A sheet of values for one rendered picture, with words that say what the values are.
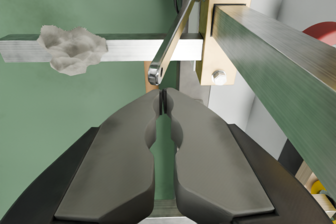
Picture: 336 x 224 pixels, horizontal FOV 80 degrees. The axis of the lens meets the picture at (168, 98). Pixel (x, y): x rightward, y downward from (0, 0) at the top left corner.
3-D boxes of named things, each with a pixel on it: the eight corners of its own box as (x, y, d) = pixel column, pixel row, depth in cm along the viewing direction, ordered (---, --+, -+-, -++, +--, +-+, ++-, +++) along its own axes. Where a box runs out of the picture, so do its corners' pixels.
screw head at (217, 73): (210, 83, 29) (212, 87, 28) (212, 69, 28) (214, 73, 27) (224, 82, 29) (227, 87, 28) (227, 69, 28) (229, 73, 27)
